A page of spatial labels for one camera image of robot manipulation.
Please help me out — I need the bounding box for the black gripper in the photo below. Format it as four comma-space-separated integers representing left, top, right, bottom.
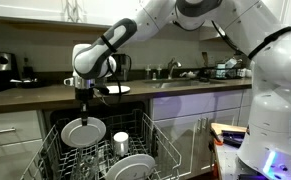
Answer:
74, 87, 95, 127

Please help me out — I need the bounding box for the white dinner plate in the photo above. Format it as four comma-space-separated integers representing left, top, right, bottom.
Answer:
104, 85, 132, 95
105, 153, 157, 180
60, 116, 107, 149

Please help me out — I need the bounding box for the dishwasher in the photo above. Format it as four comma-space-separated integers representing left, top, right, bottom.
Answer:
42, 99, 154, 180

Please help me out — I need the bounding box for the white corner upper cabinet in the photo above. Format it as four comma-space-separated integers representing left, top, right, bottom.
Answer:
198, 24, 229, 42

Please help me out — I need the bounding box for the white mug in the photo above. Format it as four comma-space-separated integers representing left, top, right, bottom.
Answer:
113, 131, 130, 158

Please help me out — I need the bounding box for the clear drinking glass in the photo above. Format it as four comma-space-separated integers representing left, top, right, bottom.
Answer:
73, 147, 101, 180

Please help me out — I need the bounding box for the black coffee maker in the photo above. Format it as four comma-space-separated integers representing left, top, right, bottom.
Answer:
110, 53, 133, 83

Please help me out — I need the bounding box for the black pan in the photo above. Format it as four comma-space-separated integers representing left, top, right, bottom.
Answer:
8, 77, 49, 90

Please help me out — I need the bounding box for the white drawer front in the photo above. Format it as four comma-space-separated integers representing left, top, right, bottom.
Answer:
0, 109, 43, 148

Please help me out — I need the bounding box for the small soap bottle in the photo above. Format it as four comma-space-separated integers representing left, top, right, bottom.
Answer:
156, 64, 163, 80
144, 64, 152, 80

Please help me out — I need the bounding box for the white lower cabinet door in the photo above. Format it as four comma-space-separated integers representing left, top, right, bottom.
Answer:
0, 139, 46, 180

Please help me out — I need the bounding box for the chrome faucet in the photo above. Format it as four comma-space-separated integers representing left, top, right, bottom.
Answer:
166, 57, 183, 80

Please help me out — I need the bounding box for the steel kitchen sink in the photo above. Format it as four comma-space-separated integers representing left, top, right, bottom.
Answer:
144, 78, 216, 90

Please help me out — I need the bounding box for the white sink base cabinet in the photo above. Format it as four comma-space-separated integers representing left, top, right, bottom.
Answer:
150, 88, 253, 180

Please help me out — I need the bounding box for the wooden utensil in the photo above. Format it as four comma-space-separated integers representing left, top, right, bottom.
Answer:
201, 51, 210, 69

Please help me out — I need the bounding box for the black dish drying rack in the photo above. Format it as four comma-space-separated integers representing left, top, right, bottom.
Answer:
201, 64, 245, 82

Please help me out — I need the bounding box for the wooden board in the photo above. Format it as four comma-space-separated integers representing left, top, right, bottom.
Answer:
210, 122, 248, 136

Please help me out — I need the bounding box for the black clamp bar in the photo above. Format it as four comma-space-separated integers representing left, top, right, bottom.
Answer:
220, 129, 248, 148

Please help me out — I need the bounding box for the metal robot mounting table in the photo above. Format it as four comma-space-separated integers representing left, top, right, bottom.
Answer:
214, 141, 269, 180

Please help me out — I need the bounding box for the white cup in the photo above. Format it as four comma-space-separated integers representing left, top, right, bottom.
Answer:
243, 67, 253, 79

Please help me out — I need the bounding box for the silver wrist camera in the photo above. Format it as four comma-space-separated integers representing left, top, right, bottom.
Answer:
63, 76, 75, 88

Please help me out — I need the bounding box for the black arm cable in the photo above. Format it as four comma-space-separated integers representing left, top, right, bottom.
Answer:
99, 34, 133, 106

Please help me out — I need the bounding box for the wire dishwasher rack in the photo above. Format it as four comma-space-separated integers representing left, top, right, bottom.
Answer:
19, 109, 183, 180

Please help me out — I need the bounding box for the silver drawer handle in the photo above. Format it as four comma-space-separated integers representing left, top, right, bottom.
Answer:
0, 127, 17, 136

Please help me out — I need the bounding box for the silver cabinet handle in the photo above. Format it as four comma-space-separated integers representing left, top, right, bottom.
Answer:
202, 116, 209, 131
196, 117, 203, 132

